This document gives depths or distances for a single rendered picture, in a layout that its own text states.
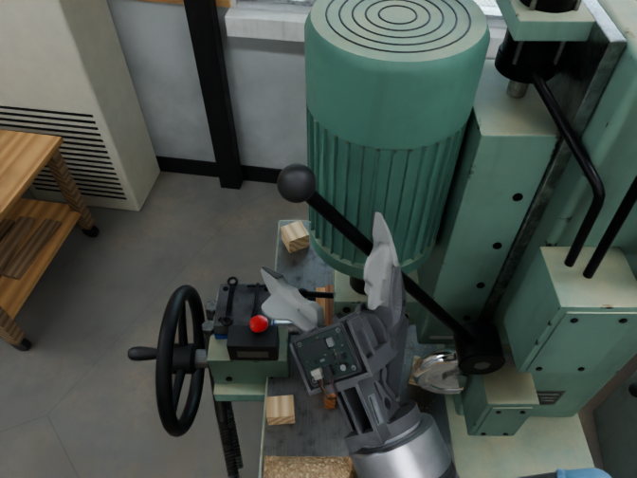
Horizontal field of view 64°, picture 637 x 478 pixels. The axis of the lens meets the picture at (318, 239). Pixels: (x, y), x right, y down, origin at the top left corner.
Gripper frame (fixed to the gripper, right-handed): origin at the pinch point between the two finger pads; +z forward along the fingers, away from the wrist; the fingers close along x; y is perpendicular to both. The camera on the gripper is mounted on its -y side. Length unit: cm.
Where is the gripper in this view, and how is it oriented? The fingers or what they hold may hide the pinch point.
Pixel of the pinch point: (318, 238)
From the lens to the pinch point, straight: 54.0
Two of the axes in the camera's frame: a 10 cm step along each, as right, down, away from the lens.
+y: -4.7, 1.0, -8.8
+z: -3.9, -9.2, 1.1
